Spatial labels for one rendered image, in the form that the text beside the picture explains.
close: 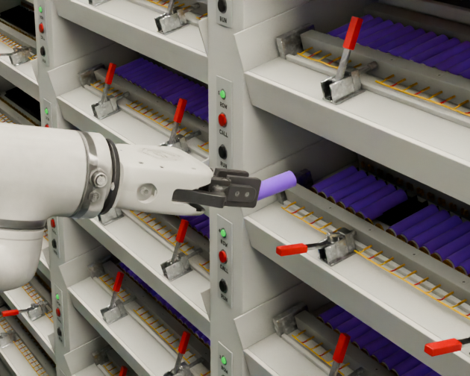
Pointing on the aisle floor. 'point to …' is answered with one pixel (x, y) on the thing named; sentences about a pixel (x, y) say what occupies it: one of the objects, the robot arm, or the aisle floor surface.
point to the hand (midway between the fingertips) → (234, 187)
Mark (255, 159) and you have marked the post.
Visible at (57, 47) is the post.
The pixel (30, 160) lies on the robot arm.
